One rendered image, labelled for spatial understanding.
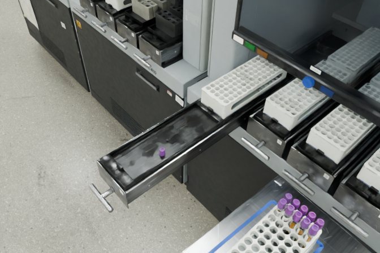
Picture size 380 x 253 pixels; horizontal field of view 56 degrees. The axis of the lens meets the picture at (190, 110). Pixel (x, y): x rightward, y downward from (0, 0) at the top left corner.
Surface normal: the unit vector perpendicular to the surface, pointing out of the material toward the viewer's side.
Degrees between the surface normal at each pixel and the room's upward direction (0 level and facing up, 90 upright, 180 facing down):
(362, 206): 90
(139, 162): 0
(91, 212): 0
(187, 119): 0
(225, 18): 90
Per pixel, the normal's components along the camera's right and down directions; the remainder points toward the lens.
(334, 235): 0.02, -0.71
